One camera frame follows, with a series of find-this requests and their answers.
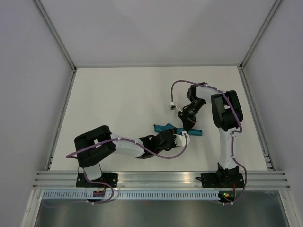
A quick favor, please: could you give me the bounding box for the right aluminium frame post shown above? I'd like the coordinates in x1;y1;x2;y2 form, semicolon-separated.
239;0;284;70

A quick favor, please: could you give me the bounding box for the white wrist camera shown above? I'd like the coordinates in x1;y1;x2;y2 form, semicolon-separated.
174;131;191;147
169;102;182;111

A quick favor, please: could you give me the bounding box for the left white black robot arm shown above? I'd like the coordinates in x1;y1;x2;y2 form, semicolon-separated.
74;125;177;187

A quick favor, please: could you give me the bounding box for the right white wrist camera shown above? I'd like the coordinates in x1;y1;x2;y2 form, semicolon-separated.
169;102;182;111

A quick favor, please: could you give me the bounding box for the purple cable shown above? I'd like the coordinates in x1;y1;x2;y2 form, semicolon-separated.
170;80;248;206
42;133;191;209

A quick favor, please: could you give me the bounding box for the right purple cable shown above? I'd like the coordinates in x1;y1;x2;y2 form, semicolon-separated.
170;80;248;206

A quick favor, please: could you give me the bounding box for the teal cloth napkin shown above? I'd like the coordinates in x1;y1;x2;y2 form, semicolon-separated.
153;123;203;136

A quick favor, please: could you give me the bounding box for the aluminium frame post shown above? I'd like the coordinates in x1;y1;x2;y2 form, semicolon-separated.
239;0;284;70
32;0;77;72

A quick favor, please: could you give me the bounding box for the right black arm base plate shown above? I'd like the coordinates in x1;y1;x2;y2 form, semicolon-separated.
196;173;245;189

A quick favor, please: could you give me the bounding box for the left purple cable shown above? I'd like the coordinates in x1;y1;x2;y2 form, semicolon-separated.
42;133;191;209

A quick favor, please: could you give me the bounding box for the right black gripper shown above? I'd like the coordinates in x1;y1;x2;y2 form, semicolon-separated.
178;98;205;132

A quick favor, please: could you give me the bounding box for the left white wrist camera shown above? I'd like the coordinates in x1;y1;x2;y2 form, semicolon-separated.
174;131;191;147

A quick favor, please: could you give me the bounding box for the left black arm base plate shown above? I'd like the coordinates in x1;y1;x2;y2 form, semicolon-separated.
76;173;118;188

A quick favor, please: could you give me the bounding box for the aluminium front rail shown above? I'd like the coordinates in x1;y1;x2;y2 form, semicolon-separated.
32;171;290;190

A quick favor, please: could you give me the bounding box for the left aluminium frame post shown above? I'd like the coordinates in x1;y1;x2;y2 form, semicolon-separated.
32;0;77;72

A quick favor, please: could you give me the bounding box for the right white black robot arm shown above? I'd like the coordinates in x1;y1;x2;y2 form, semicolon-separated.
178;83;244;187

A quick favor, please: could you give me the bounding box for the white slotted cable duct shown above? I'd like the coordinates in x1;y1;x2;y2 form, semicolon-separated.
43;190;219;200

